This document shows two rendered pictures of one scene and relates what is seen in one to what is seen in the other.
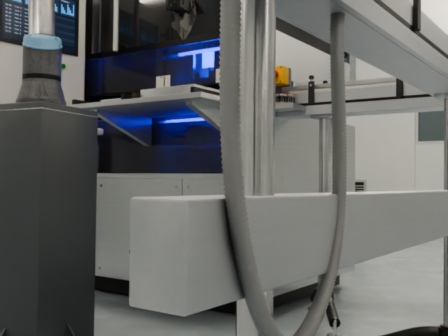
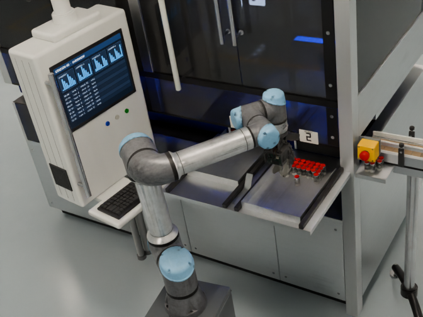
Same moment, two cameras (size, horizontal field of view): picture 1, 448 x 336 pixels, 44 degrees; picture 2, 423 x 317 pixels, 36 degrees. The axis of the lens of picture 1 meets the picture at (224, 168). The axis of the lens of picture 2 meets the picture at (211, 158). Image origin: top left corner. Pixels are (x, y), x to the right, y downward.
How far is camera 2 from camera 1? 1.99 m
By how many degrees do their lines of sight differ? 35
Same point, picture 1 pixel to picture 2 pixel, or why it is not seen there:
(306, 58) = (386, 74)
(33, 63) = (177, 290)
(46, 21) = (165, 224)
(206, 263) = not seen: outside the picture
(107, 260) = (202, 244)
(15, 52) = (85, 132)
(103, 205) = (188, 204)
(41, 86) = (188, 303)
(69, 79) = (134, 118)
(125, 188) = not seen: hidden behind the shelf
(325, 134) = (413, 185)
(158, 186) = not seen: hidden behind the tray
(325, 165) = (412, 208)
